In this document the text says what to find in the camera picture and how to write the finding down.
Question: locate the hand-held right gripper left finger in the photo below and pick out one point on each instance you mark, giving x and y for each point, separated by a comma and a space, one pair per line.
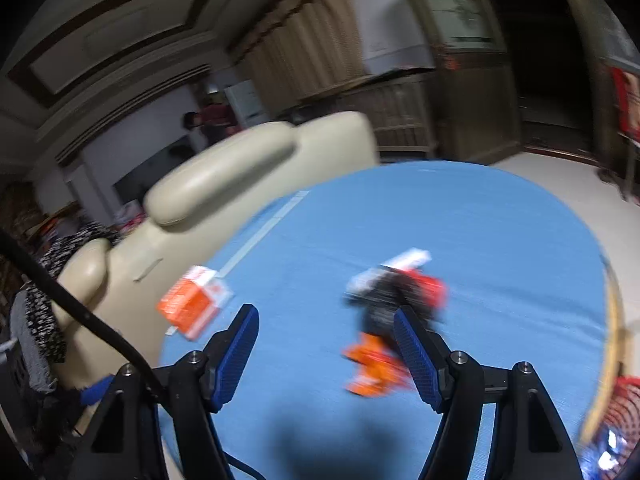
237, 355

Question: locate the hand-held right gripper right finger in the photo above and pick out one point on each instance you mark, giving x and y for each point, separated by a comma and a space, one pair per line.
415, 360

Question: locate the black crinkled wrapper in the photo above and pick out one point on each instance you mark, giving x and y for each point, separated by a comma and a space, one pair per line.
382, 302

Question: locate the red snack wrapper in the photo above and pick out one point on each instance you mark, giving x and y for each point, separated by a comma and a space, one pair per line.
430, 287

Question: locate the red basket with yellow rim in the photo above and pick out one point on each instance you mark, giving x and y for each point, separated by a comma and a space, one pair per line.
617, 410

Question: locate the orange crumpled wrapper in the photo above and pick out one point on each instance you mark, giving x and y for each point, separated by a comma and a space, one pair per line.
372, 367

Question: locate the orange and white tissue pack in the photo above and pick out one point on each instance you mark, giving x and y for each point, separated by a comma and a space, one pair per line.
192, 305

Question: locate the small white carton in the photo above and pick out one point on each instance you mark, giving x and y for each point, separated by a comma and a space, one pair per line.
405, 260

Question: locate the white thin stick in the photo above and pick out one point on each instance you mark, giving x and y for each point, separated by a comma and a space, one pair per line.
260, 232

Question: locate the blue tablecloth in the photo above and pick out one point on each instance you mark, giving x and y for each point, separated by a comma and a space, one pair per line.
450, 220

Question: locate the beige leather sofa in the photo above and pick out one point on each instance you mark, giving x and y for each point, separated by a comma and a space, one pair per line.
260, 160

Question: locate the black television screen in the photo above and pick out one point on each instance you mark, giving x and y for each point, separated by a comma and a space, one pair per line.
155, 170

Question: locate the black white floral cloth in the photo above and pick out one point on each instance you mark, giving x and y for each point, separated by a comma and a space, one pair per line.
55, 260

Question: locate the wooden slatted cabinet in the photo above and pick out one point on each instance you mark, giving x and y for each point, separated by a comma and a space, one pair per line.
395, 110

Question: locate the white cabinet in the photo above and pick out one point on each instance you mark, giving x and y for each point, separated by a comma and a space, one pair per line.
245, 102

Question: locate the dark wooden glass door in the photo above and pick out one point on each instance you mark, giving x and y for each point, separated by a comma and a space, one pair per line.
470, 85

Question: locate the beige curtain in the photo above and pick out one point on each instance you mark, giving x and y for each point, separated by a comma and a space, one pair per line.
305, 45

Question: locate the red wall poster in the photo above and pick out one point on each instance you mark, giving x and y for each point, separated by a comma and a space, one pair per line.
625, 102

